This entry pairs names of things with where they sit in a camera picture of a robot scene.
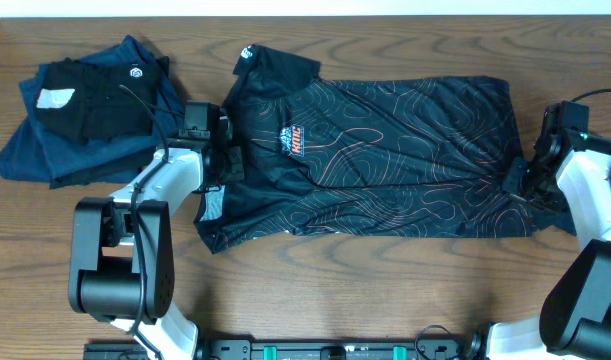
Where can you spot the black folded shirt on stack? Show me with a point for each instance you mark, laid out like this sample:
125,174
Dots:
84,102

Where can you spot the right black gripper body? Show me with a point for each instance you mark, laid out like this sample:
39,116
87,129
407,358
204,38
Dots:
520,176

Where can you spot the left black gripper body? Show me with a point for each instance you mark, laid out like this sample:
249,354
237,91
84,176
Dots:
233,163

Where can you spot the blue folded garment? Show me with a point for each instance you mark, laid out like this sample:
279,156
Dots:
24,157

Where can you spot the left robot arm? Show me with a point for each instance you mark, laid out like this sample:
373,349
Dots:
122,264

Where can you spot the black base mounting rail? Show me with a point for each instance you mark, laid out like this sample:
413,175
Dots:
431,348

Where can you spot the black jersey with orange lines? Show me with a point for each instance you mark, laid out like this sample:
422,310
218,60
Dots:
422,158

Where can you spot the dark garment at right edge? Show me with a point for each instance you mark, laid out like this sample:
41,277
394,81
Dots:
543,219

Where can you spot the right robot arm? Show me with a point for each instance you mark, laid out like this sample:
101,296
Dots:
570,173

